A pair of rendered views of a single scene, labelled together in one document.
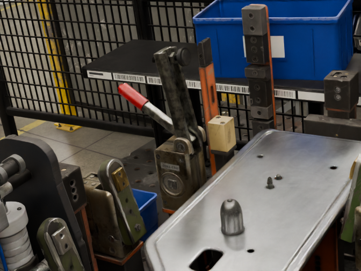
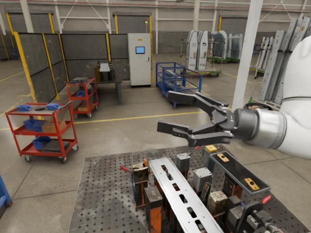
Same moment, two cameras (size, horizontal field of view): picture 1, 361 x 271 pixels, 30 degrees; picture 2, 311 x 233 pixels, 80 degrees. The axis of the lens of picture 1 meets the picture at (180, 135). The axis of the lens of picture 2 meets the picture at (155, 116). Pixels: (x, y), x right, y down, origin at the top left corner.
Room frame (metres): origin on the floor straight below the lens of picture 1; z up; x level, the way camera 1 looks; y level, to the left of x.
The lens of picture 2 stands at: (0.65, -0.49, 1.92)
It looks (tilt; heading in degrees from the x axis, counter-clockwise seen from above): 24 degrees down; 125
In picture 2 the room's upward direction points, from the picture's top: straight up
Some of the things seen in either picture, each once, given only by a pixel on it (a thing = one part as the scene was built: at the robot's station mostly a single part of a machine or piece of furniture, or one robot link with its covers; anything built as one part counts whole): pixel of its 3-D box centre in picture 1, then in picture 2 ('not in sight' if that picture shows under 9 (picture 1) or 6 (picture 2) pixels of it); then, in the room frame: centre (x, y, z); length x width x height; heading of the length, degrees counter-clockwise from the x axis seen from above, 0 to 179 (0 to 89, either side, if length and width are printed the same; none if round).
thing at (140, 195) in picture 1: (130, 218); not in sight; (1.30, 0.14, 0.74); 0.11 x 0.10 x 0.09; 145
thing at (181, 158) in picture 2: not in sight; (182, 174); (0.15, 0.62, 0.88); 0.11 x 0.10 x 0.36; 55
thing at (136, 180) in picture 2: not in sight; (140, 185); (-0.05, 0.33, 0.88); 0.15 x 0.11 x 0.36; 55
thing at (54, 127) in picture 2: not in sight; (47, 131); (-2.29, 0.69, 0.49); 0.81 x 0.47 x 0.97; 31
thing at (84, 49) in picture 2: not in sight; (109, 60); (-5.36, 4.88, 1.00); 3.64 x 0.14 x 2.00; 47
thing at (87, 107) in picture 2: not in sight; (83, 97); (-3.41, 2.16, 0.49); 0.81 x 0.46 x 0.97; 125
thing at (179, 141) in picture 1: (182, 145); not in sight; (0.98, 0.00, 1.06); 0.03 x 0.01 x 0.03; 55
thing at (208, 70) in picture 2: not in sight; (201, 58); (-3.02, 8.78, 0.88); 1.91 x 1.00 x 1.76; 45
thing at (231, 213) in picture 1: (231, 219); not in sight; (0.81, -0.06, 1.02); 0.03 x 0.03 x 0.07
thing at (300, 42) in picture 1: (274, 36); not in sight; (1.38, -0.23, 1.09); 0.30 x 0.17 x 0.13; 63
